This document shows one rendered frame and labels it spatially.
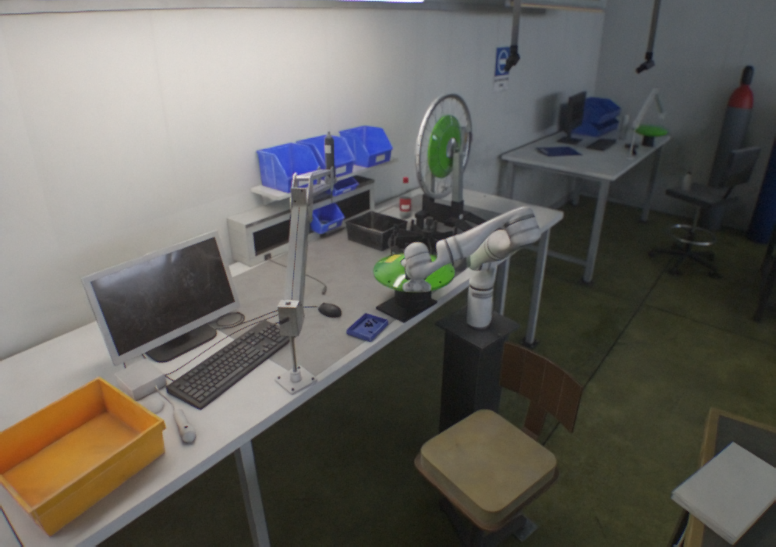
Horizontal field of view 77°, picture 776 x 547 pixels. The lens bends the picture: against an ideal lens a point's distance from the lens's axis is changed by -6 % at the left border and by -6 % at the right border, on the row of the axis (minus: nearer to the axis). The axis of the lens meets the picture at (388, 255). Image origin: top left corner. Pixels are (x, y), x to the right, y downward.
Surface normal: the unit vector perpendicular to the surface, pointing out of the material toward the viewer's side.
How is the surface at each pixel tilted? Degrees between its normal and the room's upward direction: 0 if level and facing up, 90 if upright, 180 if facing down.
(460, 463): 0
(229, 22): 90
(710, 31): 90
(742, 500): 0
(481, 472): 0
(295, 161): 88
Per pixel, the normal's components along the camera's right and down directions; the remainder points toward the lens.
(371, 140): -0.63, 0.29
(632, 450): 0.00, -0.90
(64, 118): 0.78, 0.27
